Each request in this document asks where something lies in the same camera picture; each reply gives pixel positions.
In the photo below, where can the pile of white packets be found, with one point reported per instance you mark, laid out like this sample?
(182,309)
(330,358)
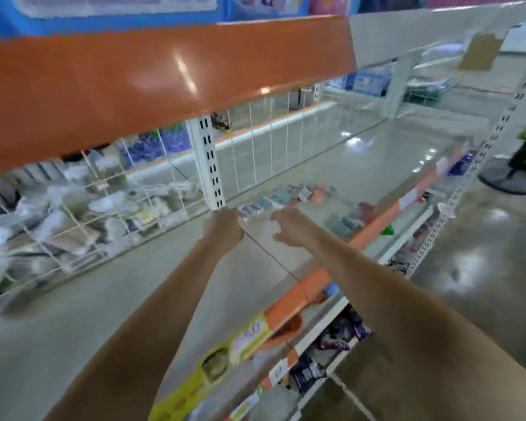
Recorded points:
(79,223)

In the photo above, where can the row of dark snack packets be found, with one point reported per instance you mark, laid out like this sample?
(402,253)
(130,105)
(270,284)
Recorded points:
(342,337)

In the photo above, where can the white orange metal shelf unit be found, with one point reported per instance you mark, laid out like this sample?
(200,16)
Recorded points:
(96,329)

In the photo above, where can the row of blue packages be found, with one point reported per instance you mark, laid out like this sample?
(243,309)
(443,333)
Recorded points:
(158,11)

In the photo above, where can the pile of mixed erasers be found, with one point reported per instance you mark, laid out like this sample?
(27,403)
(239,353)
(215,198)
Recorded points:
(285,197)

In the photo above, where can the person's right hand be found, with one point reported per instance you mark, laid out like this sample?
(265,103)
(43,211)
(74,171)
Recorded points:
(294,228)

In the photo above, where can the person's left forearm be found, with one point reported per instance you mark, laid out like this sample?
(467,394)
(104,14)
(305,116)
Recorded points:
(131,346)

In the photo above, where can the person's right forearm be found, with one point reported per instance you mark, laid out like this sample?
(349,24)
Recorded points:
(438,337)

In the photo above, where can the row of blue bottles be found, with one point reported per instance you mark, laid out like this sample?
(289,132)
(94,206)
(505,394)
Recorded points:
(153,144)

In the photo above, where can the person's left hand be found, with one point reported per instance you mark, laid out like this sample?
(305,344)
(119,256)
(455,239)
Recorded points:
(224,230)

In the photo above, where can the green packet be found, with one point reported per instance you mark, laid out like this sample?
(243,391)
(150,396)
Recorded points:
(387,229)

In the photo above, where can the yellow price label strip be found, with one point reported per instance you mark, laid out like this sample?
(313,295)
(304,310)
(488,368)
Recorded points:
(209,368)

